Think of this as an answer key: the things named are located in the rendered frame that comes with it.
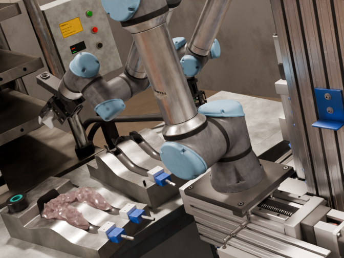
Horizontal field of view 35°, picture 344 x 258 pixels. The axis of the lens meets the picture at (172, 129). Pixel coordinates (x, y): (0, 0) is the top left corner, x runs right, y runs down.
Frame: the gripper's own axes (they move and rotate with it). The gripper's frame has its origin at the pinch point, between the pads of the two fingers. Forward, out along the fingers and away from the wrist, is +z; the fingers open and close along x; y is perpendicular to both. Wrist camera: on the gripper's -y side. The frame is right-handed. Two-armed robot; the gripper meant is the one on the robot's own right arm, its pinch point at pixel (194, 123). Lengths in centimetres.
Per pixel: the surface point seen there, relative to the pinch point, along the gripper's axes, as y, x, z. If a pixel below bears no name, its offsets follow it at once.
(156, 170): 12.7, -29.2, 2.7
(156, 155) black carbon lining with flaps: -5.8, -17.9, 7.1
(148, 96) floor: -297, 144, 95
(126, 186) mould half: -1.6, -36.1, 10.0
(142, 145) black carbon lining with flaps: -13.3, -18.7, 3.8
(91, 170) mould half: -31.6, -36.0, 11.2
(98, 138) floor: -259, 61, 95
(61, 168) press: -60, -40, 16
